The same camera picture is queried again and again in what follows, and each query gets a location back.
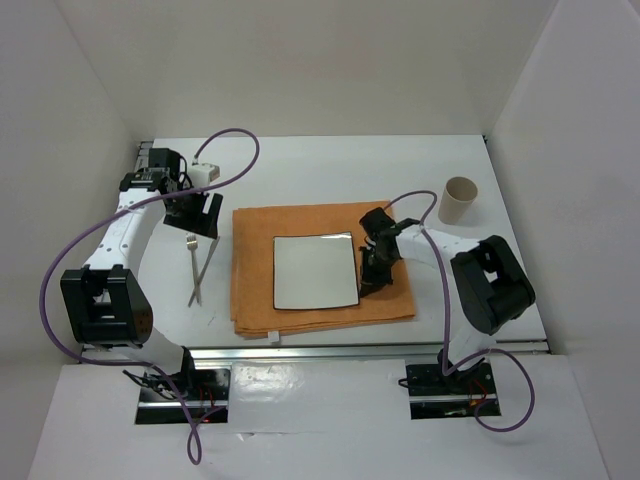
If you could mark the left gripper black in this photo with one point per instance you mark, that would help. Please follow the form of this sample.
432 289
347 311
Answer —
206 224

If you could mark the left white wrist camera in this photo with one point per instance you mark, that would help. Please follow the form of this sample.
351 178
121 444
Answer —
202 174

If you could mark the white square plate black rim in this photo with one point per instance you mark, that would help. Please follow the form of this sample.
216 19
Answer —
316 272

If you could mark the silver fork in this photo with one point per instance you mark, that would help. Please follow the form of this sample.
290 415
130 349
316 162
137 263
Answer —
192 246

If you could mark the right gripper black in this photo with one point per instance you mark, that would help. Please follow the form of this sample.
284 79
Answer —
371 281

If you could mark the beige paper cup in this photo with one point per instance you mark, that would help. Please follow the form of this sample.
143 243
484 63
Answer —
458 195

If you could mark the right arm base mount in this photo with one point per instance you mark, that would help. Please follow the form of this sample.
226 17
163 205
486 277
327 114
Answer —
433 396

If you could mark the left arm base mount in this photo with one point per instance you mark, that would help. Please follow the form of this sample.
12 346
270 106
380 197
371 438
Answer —
206 397

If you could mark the aluminium rail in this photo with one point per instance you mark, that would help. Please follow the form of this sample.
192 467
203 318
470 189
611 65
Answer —
140 155
211 356

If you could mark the aluminium left rail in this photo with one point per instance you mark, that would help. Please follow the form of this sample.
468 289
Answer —
140 155

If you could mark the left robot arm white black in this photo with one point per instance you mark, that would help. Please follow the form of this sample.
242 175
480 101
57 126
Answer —
169 169

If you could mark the silver knife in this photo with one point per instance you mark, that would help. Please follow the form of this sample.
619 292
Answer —
205 267

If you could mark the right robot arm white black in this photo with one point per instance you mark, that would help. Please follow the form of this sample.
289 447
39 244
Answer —
484 284

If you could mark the aluminium front rail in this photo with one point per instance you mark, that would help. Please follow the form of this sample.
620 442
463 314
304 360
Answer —
211 356

